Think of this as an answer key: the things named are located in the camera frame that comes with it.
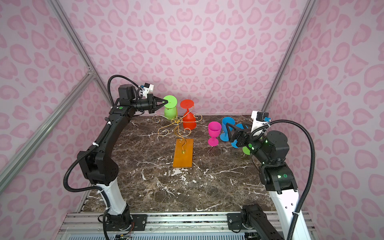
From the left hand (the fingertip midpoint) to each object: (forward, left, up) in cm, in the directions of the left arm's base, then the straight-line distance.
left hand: (167, 99), depth 75 cm
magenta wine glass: (0, -26, -25) cm, 36 cm away
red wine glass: (-8, -11, -7) cm, 15 cm away
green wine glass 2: (+1, 0, -10) cm, 10 cm away
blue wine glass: (+4, -34, -38) cm, 51 cm away
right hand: (-20, -29, +4) cm, 36 cm away
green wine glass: (-7, -47, -40) cm, 62 cm away
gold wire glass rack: (-9, -4, -7) cm, 12 cm away
